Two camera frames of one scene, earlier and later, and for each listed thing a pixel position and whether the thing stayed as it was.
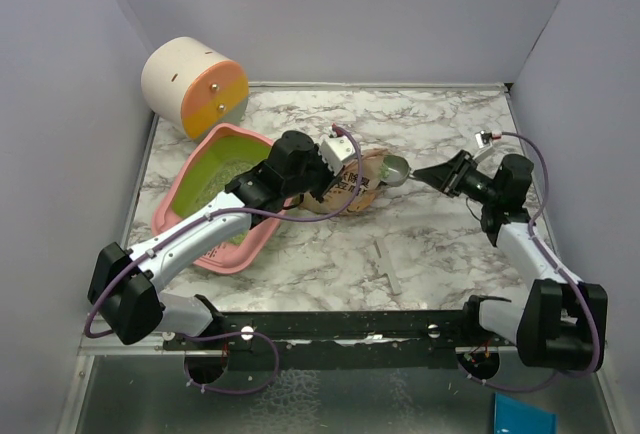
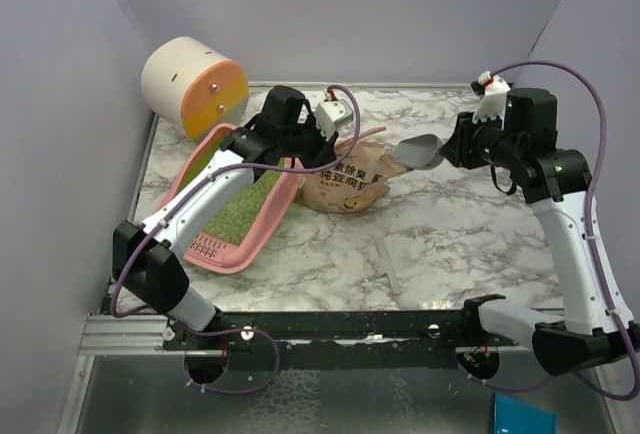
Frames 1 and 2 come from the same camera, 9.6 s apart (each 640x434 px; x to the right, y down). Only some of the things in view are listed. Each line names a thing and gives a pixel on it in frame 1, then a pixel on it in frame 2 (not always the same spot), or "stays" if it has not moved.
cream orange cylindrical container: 194,86 stays
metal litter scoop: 395,170 -> 420,152
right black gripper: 447,177 -> 458,147
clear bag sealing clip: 385,266 stays
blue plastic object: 512,416 stays
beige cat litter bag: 345,184 stays
